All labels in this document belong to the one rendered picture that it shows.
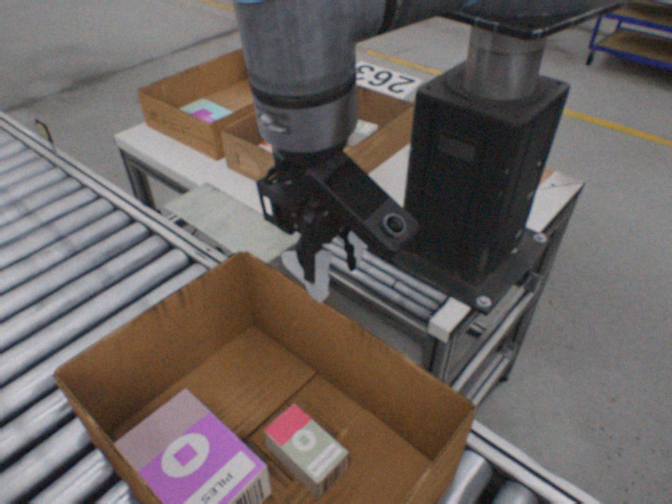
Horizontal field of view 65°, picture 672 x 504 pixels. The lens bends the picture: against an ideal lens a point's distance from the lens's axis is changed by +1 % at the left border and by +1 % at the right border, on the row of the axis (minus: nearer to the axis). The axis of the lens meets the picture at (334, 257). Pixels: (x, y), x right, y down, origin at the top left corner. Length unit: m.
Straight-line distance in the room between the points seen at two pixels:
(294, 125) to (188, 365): 0.49
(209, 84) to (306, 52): 1.21
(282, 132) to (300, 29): 0.09
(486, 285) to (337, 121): 0.59
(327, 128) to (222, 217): 0.70
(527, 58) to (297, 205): 0.44
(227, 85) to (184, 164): 0.41
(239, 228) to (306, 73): 0.70
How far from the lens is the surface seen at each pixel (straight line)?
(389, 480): 0.73
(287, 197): 0.51
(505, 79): 0.82
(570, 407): 1.82
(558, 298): 2.12
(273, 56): 0.41
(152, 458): 0.70
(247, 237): 1.05
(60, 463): 0.85
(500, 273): 1.00
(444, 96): 0.83
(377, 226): 0.47
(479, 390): 1.58
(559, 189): 1.27
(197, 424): 0.71
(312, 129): 0.44
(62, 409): 0.89
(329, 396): 0.79
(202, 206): 1.15
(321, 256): 0.54
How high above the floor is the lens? 1.42
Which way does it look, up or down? 42 degrees down
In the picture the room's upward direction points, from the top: straight up
